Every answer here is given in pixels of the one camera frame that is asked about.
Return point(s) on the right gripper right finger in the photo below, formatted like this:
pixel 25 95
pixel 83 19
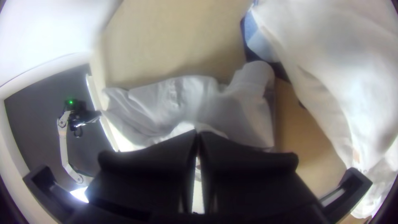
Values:
pixel 248 177

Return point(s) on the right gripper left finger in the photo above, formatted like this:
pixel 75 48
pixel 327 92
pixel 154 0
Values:
pixel 149 174

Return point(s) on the white t-shirt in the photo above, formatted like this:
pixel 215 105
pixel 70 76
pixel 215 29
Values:
pixel 186 102

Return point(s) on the cream t-shirt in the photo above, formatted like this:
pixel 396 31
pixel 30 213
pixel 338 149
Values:
pixel 326 62

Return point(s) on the dark blue-printed garment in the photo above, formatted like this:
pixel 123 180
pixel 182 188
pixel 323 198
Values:
pixel 258 40

